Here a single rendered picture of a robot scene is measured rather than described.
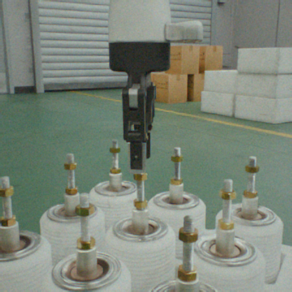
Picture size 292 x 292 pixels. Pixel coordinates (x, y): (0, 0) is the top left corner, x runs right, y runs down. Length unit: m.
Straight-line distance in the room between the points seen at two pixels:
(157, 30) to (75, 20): 5.22
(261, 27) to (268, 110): 4.11
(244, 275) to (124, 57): 0.28
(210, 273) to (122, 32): 0.29
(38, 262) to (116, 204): 0.20
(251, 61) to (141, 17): 2.62
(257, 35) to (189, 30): 6.58
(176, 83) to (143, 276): 3.62
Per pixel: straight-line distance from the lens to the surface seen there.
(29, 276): 0.48
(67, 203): 0.57
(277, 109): 2.91
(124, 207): 0.64
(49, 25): 5.53
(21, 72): 5.46
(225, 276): 0.45
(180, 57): 4.09
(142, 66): 0.44
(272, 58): 2.91
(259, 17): 7.02
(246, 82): 3.08
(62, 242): 0.56
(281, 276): 0.59
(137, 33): 0.44
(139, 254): 0.49
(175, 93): 4.05
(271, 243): 0.57
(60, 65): 5.54
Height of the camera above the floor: 0.48
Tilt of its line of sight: 13 degrees down
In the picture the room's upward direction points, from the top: straight up
